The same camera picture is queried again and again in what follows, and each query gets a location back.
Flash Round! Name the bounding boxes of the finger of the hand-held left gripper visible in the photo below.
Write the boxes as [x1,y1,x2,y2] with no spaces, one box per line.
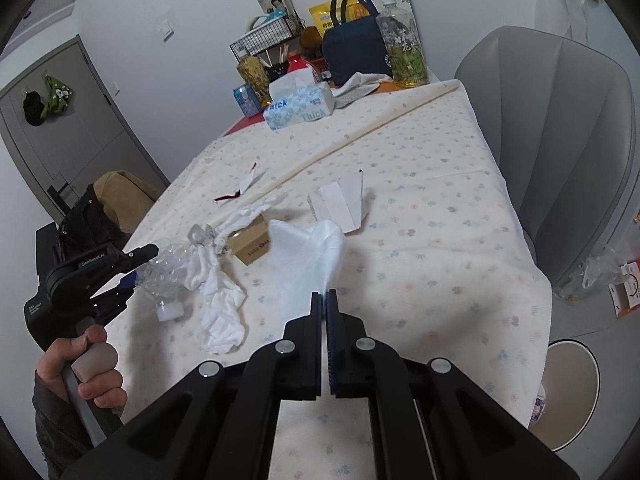
[120,242,160,267]
[91,284,137,326]

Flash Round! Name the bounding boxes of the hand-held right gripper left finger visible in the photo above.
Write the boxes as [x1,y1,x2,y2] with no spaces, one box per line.
[60,292,324,480]

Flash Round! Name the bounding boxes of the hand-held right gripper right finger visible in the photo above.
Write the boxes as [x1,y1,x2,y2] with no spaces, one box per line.
[325,290,581,480]

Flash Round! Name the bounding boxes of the crushed clear plastic bottle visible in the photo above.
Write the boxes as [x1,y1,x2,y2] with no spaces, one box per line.
[134,225,221,324]

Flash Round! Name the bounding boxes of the white plastic bag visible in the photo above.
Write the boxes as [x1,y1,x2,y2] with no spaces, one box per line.
[269,218,347,306]

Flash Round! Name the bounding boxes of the white tissue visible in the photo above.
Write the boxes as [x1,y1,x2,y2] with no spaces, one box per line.
[192,191,289,356]

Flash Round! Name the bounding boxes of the torn white red wrapper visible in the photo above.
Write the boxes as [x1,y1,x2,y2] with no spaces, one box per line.
[213,162,269,204]

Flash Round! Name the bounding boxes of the torn white carton piece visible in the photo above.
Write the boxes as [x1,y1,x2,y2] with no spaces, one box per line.
[307,170,369,234]

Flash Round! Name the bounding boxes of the beige waste bin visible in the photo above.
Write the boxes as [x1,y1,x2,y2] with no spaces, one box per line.
[527,340,601,452]

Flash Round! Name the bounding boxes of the person's left forearm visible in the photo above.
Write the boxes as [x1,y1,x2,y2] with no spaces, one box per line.
[31,375,101,461]

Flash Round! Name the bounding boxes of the person's left hand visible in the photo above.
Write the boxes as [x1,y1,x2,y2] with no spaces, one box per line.
[35,324,129,419]

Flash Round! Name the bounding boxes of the brown paper bag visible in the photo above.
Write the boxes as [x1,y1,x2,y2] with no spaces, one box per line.
[92,170,162,237]

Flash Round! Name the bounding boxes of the black bag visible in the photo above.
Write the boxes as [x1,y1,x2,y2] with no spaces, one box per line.
[56,183,126,252]

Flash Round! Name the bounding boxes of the small brown cardboard box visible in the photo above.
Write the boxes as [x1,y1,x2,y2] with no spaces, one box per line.
[227,214,272,266]

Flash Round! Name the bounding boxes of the grey door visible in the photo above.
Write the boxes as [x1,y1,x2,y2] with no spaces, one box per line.
[0,35,172,222]

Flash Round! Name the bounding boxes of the black hat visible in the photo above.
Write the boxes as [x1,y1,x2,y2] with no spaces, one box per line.
[22,90,47,127]

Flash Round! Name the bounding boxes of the green hanging pouch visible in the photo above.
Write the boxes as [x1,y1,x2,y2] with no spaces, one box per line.
[42,74,77,121]

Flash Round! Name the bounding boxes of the small blue tissue pack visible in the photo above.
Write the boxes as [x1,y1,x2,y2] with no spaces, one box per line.
[232,84,264,120]

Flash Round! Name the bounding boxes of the floral tablecloth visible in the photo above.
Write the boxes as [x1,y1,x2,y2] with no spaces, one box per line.
[106,79,554,480]

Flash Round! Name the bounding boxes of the yellow glass jar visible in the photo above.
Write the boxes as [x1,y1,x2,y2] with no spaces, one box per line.
[235,54,274,107]

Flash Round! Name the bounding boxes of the blue white tissue box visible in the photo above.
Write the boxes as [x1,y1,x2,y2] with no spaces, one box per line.
[262,71,335,132]

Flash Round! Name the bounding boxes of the red container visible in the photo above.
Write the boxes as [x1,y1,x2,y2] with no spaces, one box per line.
[284,55,317,79]

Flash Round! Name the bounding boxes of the white cloth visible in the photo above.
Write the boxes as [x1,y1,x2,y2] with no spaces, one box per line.
[332,72,392,109]

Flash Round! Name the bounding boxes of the clear plastic bags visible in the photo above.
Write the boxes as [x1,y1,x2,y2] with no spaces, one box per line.
[552,249,627,307]

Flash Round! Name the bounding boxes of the brown plush toy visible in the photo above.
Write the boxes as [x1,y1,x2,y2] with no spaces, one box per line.
[299,25,327,59]

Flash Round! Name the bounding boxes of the navy lunch bag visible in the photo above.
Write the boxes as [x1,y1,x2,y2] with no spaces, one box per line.
[321,0,394,87]

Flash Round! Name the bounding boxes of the yellow snack packet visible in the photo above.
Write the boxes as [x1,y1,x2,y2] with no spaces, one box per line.
[308,2,372,37]

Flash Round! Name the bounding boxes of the clear tea bottle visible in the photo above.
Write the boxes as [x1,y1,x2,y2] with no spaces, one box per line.
[375,0,430,89]

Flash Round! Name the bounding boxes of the grey chair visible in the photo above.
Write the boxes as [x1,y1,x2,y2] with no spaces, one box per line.
[453,25,637,332]

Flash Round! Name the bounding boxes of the orange white box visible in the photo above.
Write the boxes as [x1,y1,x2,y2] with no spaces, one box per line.
[607,259,640,322]

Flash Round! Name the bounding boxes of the white refrigerator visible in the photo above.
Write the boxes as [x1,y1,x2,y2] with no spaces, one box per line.
[539,0,640,68]

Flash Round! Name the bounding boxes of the black wire basket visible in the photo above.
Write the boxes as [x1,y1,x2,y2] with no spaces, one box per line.
[229,14,307,69]

